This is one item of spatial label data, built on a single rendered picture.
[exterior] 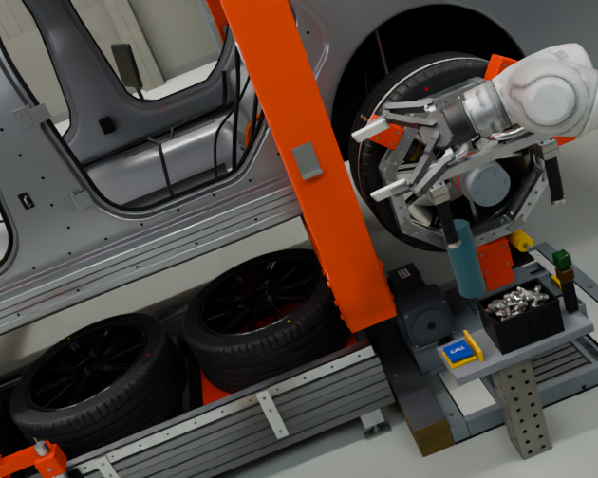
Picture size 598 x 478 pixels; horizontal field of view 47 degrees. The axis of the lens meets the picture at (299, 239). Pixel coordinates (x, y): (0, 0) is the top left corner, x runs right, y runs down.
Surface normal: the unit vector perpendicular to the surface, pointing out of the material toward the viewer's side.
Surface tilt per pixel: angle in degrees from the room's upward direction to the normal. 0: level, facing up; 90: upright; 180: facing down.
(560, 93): 75
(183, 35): 90
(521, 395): 90
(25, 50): 90
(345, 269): 90
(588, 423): 0
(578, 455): 0
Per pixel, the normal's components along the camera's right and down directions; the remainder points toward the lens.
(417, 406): -0.33, -0.84
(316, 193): 0.17, 0.40
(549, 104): -0.37, 0.26
